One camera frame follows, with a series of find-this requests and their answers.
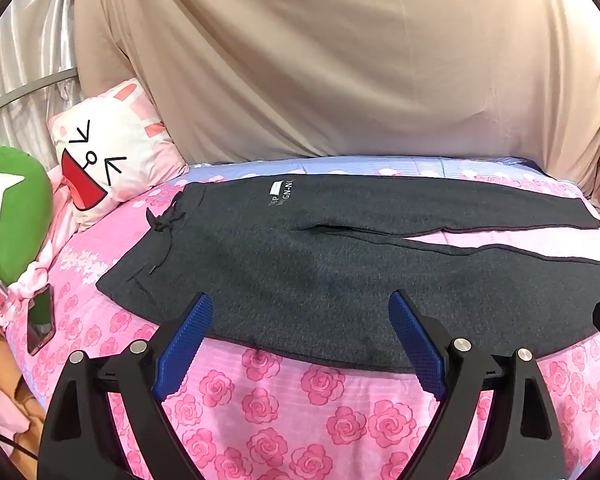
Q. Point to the pink knotted cloth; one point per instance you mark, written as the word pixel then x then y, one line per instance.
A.
pixel 30 280

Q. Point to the white bunny face pillow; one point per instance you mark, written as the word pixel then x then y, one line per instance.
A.
pixel 105 160

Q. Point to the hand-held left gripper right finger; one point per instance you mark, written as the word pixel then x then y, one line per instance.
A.
pixel 415 345

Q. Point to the silver satin curtain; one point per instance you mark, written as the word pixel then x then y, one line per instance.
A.
pixel 25 35

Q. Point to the grey metal rod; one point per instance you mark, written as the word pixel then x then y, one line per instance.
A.
pixel 30 91

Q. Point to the green plush pillow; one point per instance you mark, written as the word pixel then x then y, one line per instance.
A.
pixel 15 200

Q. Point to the black smartphone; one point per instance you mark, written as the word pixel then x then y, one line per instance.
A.
pixel 41 320

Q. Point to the pink rose print blanket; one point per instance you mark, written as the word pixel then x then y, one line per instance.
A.
pixel 290 410

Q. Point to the dark grey pants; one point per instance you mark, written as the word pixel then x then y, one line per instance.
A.
pixel 280 260

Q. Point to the brown plush toy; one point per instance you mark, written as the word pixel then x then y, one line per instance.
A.
pixel 0 360

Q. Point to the beige cloth drape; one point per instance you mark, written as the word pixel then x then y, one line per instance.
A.
pixel 330 60

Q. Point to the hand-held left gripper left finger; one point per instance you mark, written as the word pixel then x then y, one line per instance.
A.
pixel 185 345

